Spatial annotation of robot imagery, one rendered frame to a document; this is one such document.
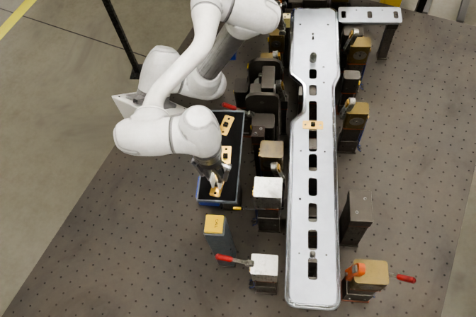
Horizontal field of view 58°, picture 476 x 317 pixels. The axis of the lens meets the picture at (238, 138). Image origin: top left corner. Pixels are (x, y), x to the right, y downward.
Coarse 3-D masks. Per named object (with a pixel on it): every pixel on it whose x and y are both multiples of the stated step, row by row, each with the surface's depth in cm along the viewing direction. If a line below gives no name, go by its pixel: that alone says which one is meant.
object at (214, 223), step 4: (208, 216) 145; (212, 216) 144; (216, 216) 144; (220, 216) 144; (208, 220) 144; (212, 220) 144; (216, 220) 144; (220, 220) 144; (208, 224) 143; (212, 224) 143; (216, 224) 143; (220, 224) 143; (208, 228) 143; (212, 228) 142; (216, 228) 142; (220, 228) 142; (208, 232) 142; (212, 232) 142; (216, 232) 142; (220, 232) 142
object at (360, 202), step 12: (348, 192) 159; (360, 192) 158; (348, 204) 158; (360, 204) 156; (372, 204) 156; (348, 216) 157; (360, 216) 154; (372, 216) 154; (348, 228) 162; (360, 228) 161; (348, 240) 175; (360, 240) 174
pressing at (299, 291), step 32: (320, 32) 201; (320, 64) 192; (320, 96) 184; (288, 160) 170; (320, 160) 169; (288, 192) 163; (320, 192) 162; (288, 224) 157; (320, 224) 157; (288, 256) 152; (320, 256) 151; (288, 288) 146; (320, 288) 146
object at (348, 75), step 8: (344, 72) 190; (352, 72) 190; (344, 80) 190; (352, 80) 189; (344, 88) 194; (352, 88) 194; (344, 96) 201; (352, 96) 200; (344, 104) 206; (336, 112) 213
